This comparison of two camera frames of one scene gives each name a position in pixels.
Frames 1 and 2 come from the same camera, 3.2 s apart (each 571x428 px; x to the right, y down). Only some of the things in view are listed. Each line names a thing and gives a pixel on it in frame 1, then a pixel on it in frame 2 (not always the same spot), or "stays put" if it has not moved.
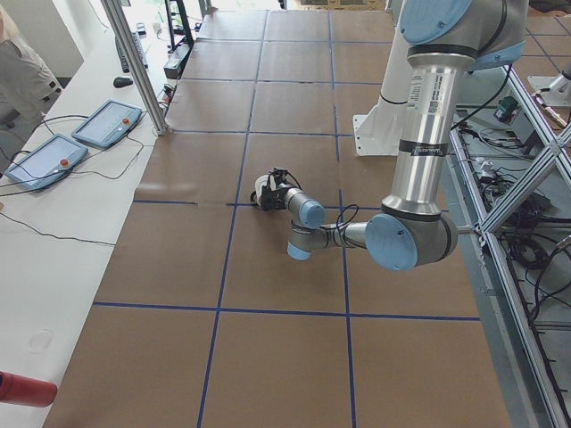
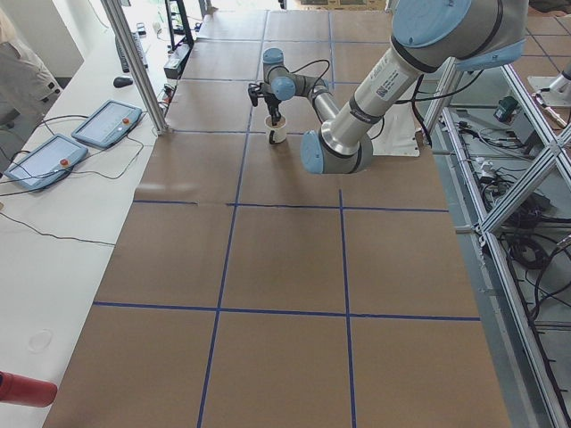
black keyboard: x=122 y=56 stays put
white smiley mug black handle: x=260 y=181 -> x=277 y=133
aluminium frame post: x=120 y=27 stays put
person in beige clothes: x=28 y=86 stays put
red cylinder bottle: x=23 y=390 stays put
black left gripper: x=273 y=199 -> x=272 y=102
